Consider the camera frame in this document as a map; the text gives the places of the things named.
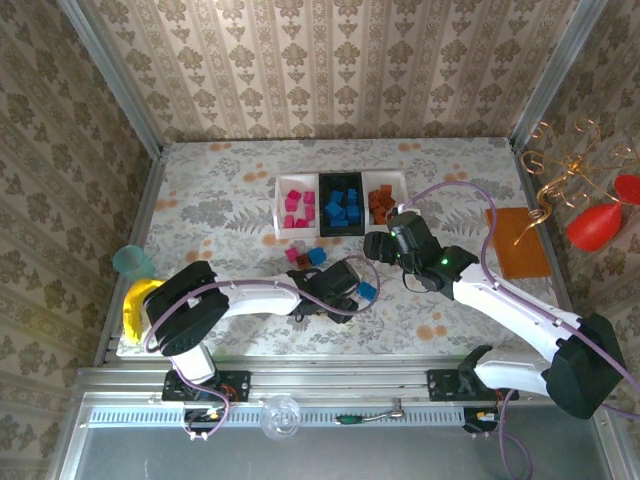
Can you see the small red teardrop ornament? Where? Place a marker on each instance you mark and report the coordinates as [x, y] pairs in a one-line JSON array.
[[629, 189]]

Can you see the white plastic bin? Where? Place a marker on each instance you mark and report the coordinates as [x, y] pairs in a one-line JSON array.
[[300, 185], [398, 182]]

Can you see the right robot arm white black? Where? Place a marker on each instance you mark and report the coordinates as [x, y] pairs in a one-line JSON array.
[[520, 315]]

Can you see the large red teardrop ornament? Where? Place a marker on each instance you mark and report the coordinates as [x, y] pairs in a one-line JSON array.
[[595, 227]]

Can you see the small controller board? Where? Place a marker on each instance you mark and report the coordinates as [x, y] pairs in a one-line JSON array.
[[205, 414], [482, 416]]

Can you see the teal plastic cup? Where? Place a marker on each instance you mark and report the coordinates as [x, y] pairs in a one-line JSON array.
[[131, 260]]

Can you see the grey metal shelf panel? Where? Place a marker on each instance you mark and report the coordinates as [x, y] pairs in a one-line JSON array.
[[350, 455]]

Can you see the clear wine glass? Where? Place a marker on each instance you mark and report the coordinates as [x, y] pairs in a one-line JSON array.
[[280, 425]]

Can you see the aluminium side rail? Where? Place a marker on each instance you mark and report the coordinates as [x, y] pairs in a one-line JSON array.
[[527, 175], [144, 200]]

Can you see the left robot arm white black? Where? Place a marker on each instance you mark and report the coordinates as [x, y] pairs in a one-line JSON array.
[[260, 297]]

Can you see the orange wooden board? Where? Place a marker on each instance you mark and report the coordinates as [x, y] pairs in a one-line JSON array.
[[520, 245]]

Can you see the pink lego brick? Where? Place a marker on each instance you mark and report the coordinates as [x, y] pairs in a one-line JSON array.
[[289, 220], [301, 223], [291, 253], [309, 196], [311, 212], [291, 201]]

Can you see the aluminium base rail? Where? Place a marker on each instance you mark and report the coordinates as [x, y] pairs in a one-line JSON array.
[[340, 380]]

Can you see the blue lego brick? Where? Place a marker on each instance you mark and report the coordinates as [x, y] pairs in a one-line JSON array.
[[342, 212], [353, 195], [367, 290], [337, 224], [332, 207], [340, 195], [353, 214], [316, 256]]

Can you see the yellow banana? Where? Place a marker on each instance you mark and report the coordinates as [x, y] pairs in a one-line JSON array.
[[132, 310]]

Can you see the aluminium frame post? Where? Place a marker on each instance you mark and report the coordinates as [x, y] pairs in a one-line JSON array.
[[554, 75], [115, 80]]

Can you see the black plastic bin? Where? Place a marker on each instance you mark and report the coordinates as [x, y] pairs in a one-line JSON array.
[[325, 182]]

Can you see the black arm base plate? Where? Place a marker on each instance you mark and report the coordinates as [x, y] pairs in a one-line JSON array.
[[237, 385], [442, 385]]

